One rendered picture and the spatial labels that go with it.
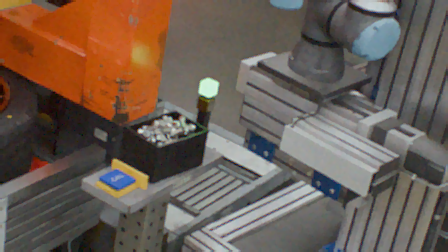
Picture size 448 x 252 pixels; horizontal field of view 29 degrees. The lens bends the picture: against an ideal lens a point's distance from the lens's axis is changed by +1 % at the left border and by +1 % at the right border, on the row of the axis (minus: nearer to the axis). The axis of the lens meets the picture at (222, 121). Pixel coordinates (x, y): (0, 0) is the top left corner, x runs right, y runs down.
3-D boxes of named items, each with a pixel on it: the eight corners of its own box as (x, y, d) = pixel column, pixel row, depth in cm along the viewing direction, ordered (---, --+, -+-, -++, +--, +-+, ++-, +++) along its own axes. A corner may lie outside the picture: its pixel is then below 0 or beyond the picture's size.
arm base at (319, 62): (354, 73, 233) (363, 39, 229) (321, 85, 222) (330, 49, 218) (309, 52, 241) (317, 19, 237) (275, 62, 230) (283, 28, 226)
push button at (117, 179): (115, 174, 236) (116, 167, 235) (135, 185, 233) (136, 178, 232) (97, 183, 231) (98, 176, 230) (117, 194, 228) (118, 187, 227)
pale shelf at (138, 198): (178, 140, 267) (179, 131, 266) (222, 163, 260) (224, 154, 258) (80, 188, 234) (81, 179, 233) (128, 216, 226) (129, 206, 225)
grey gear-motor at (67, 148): (56, 142, 322) (64, 55, 306) (144, 190, 303) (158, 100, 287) (19, 158, 308) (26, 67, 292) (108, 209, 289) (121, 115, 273)
